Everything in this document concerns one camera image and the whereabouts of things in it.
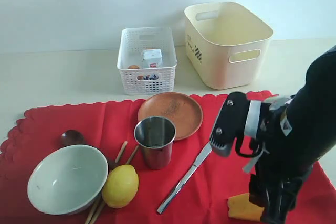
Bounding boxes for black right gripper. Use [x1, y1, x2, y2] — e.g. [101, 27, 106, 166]
[248, 163, 314, 224]

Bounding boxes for yellow cheese wedge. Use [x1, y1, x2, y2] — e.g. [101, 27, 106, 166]
[227, 193, 264, 222]

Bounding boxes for blue white milk carton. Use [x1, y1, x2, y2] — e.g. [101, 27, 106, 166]
[142, 49, 163, 68]

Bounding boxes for orange fried chicken piece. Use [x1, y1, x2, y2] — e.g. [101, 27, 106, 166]
[128, 65, 140, 69]

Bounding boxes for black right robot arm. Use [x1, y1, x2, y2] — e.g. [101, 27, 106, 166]
[249, 47, 335, 223]

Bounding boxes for steel table knife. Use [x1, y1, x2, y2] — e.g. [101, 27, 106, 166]
[156, 143, 212, 214]

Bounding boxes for brown clay plate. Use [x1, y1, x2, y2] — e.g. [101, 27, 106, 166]
[138, 92, 203, 141]

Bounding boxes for stainless steel cup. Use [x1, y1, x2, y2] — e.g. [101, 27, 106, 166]
[134, 116, 176, 170]

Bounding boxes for cream plastic bin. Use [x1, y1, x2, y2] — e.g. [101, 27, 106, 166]
[184, 2, 274, 90]

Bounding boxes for wooden chopstick left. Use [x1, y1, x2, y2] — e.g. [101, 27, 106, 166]
[85, 141, 128, 224]

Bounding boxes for wooden chopstick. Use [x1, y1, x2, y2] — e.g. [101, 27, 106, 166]
[85, 141, 128, 224]
[85, 145, 139, 223]

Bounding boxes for yellow lemon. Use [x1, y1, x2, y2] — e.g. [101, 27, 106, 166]
[102, 165, 139, 209]

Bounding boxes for white perforated plastic basket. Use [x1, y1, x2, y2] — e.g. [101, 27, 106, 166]
[117, 27, 177, 95]

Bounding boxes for wooden chopstick right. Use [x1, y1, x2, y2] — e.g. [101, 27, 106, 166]
[85, 145, 139, 223]

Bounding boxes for red scalloped cloth mat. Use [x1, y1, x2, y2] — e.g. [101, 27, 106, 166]
[0, 90, 336, 224]

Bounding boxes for pale green ceramic bowl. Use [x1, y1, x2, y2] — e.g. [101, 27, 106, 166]
[27, 145, 108, 215]

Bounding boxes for dark wooden spoon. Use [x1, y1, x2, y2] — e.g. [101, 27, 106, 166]
[60, 130, 118, 170]

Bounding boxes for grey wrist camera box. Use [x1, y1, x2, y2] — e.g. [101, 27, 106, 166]
[209, 92, 255, 158]

